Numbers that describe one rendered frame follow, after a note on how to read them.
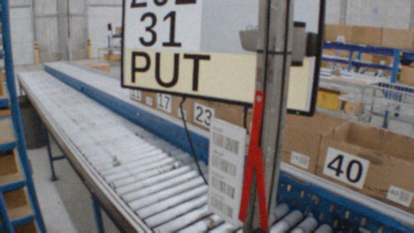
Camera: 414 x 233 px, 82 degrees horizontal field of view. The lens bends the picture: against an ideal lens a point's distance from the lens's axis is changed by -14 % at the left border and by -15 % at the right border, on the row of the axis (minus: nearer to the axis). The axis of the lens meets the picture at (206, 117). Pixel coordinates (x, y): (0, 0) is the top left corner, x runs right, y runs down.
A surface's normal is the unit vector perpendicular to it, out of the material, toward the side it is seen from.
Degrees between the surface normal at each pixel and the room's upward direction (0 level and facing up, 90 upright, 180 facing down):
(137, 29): 86
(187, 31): 86
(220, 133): 90
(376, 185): 91
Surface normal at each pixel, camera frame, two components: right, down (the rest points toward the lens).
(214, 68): -0.49, 0.18
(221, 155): -0.76, 0.18
